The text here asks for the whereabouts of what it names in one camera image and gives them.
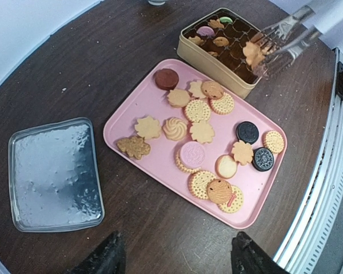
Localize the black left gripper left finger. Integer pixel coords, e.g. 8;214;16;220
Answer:
67;231;126;274

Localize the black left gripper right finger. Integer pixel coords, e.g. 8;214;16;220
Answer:
231;231;288;274

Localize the silver metal tin lid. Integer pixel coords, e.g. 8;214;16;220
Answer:
8;117;105;233

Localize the dark red round cookie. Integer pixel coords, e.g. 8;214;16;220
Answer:
154;68;180;90

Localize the leaf shaped tan cookie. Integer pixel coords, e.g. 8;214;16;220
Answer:
242;42;267;68

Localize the green round cookie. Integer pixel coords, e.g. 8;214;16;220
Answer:
219;16;234;23

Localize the black sandwich cookie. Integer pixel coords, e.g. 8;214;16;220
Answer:
253;147;274;172
236;121;259;144

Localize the pink tray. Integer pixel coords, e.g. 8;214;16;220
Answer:
103;59;286;229

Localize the pink round cookie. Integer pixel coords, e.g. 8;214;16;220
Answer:
197;26;215;37
179;141;206;169

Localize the yellow round cookie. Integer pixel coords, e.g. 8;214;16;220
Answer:
263;130;285;154

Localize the swirl butter cookie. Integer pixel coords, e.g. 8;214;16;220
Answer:
162;117;188;141

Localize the gold cookie tin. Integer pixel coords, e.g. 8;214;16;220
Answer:
177;7;261;99

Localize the pale blue ceramic bowl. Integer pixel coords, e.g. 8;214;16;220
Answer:
148;0;167;6

